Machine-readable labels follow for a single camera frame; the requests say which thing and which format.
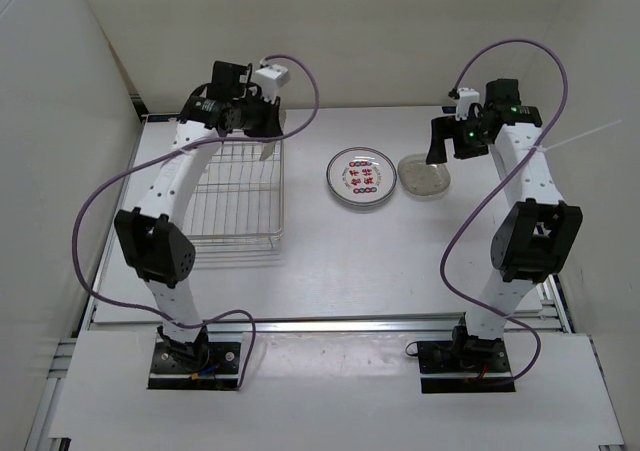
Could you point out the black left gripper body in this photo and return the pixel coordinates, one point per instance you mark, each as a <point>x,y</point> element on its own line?
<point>259,115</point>

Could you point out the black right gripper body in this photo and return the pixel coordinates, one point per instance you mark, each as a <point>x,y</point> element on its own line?
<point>472,142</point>

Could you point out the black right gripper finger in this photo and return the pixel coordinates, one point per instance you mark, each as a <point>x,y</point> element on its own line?
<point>444,127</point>
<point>437,153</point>

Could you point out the clear glass plate back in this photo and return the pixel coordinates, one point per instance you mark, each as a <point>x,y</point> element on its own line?
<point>421,180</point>

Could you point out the green rim dotted plate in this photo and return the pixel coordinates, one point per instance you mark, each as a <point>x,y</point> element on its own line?
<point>361,177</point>

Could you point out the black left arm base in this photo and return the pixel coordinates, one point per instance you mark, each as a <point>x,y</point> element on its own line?
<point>217,369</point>

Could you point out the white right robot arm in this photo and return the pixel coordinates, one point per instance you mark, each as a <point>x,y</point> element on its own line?
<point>536,236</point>

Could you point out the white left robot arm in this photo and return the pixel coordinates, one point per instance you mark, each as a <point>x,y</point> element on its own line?
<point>238,98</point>

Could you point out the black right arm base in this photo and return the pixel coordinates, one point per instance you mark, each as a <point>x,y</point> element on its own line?
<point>462,364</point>

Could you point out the blue label sticker left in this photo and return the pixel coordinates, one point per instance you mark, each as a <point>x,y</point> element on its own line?
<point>161,118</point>

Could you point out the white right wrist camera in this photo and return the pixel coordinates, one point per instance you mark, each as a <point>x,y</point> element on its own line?
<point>465,98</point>

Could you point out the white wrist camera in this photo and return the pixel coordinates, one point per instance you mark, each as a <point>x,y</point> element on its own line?
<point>270,78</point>
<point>465,98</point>

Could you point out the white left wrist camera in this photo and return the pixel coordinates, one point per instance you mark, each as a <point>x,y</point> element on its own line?
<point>270,78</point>

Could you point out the silver wire dish rack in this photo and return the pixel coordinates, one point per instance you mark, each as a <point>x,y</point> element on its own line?
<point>238,204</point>

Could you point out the aluminium mounting rail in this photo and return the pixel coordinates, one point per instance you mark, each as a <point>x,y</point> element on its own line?
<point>404,324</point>

